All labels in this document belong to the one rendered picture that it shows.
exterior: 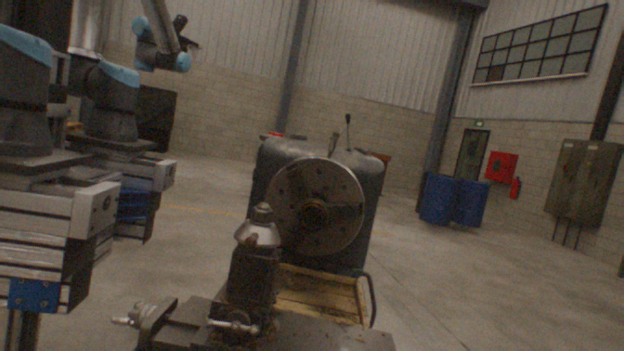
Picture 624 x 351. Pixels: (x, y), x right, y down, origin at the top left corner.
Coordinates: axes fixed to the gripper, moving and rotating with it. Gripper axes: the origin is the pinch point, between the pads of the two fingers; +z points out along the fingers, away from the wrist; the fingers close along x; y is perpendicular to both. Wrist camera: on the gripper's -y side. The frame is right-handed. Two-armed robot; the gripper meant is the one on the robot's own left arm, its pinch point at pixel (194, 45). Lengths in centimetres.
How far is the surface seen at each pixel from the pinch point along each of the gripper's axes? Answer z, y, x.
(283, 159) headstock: -34, 30, 68
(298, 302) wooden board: -69, 57, 96
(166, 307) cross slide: -104, 51, 80
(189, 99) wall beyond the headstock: 775, 89, -501
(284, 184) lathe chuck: -48, 35, 76
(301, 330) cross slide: -97, 48, 103
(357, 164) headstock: -27, 23, 92
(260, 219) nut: -103, 30, 91
